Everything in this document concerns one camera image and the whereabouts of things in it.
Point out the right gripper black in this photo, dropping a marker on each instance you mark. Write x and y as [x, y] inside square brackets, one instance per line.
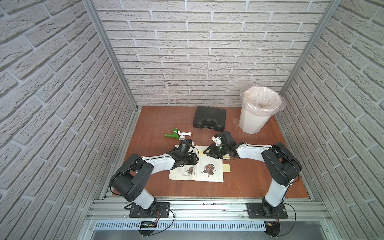
[212, 153]

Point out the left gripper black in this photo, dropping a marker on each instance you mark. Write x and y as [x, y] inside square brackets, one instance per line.
[184, 146]

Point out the illustrated comic book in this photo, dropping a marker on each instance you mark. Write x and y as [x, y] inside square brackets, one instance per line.
[207, 169]

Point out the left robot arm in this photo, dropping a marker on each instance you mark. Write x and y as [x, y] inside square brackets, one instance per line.
[131, 178]

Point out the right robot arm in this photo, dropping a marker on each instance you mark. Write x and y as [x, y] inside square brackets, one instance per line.
[282, 165]

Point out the green white toy faucet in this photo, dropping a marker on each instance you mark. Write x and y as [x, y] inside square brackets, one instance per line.
[178, 134]

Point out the black plastic tool case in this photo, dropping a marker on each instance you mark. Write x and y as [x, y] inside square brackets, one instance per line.
[210, 118]

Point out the white trash bin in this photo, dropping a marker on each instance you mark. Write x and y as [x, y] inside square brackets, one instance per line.
[250, 123]

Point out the small green circuit board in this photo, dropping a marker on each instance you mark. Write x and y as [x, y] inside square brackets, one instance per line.
[148, 225]

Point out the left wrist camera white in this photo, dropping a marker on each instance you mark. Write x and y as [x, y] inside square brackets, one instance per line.
[188, 141]

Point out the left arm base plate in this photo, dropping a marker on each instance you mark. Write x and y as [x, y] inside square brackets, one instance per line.
[156, 210]

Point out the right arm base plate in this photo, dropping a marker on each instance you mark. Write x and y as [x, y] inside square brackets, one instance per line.
[265, 211]

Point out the aluminium frame rail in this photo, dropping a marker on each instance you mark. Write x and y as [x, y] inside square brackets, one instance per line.
[206, 209]

